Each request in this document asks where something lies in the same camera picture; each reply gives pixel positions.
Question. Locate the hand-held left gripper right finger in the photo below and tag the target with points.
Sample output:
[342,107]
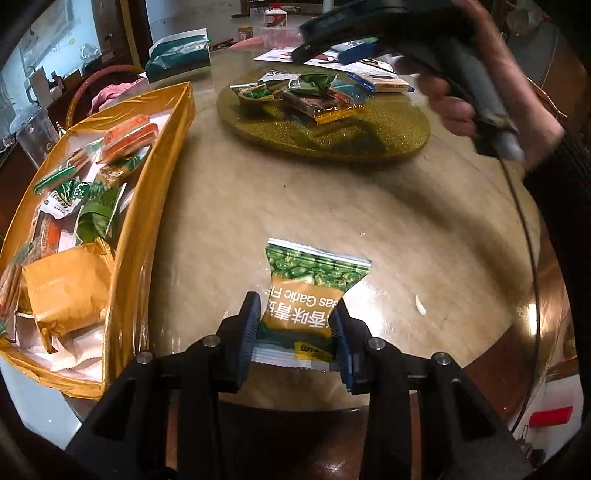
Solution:
[344,355]

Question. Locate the red basket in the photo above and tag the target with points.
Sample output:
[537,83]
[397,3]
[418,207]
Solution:
[81,87]

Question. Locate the orange cracker package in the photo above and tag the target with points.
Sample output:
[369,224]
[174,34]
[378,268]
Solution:
[129,138]

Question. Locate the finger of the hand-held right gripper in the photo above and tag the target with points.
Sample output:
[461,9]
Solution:
[355,50]
[332,21]

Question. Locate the small orange snack packet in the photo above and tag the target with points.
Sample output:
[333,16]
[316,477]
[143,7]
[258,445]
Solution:
[48,235]

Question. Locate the green and white bag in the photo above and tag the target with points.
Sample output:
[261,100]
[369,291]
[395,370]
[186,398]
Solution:
[180,57]

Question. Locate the dark green snack packet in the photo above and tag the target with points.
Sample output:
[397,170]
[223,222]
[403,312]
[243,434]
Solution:
[99,217]

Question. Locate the white green snack packet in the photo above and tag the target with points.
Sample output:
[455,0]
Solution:
[57,203]

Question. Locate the gold glitter turntable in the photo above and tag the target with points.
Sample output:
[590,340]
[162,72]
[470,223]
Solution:
[369,134]

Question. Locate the blue snack packet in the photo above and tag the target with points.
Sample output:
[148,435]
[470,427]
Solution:
[351,88]

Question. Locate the brown red snack packet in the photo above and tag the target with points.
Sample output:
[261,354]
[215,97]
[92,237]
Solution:
[325,107]

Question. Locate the clear plastic pitcher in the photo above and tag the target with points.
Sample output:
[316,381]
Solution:
[39,138]

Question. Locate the white paper scrap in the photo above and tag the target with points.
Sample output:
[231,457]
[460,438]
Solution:
[420,305]

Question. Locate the printed paper sheets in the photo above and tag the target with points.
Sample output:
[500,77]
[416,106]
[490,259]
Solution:
[277,55]

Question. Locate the biscuit stick packet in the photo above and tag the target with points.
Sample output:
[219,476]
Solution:
[11,286]
[76,159]

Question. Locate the clear plastic container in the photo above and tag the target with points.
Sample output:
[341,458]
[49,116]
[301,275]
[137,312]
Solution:
[277,37]

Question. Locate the small brown snack packet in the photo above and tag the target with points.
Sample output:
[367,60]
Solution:
[115,173]

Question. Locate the green orange pea packet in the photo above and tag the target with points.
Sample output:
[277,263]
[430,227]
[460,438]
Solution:
[300,314]

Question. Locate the person's right hand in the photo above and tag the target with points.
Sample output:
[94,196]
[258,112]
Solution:
[450,108]

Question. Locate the small jar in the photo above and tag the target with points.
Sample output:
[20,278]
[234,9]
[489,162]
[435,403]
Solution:
[245,33]

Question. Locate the red white small box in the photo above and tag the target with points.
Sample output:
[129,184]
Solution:
[277,18]

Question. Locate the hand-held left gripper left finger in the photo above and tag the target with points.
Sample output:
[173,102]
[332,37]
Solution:
[244,341]

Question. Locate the pink cloth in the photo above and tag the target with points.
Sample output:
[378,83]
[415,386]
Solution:
[115,94]

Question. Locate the yellow snack packet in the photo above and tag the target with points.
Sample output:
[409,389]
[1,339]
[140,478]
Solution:
[64,286]

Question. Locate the red plastic object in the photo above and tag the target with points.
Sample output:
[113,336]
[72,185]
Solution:
[549,416]

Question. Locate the gold tray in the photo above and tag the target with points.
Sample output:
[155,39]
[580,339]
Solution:
[152,194]

